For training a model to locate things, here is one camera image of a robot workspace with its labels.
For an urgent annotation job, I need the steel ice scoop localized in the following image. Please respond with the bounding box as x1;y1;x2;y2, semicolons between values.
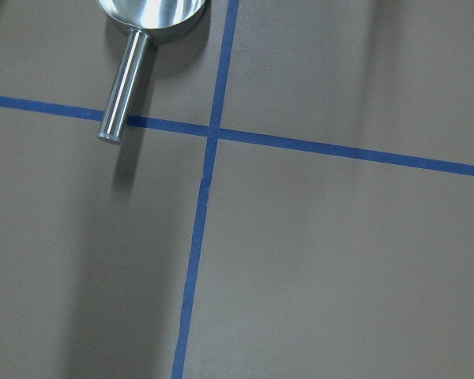
97;0;206;144

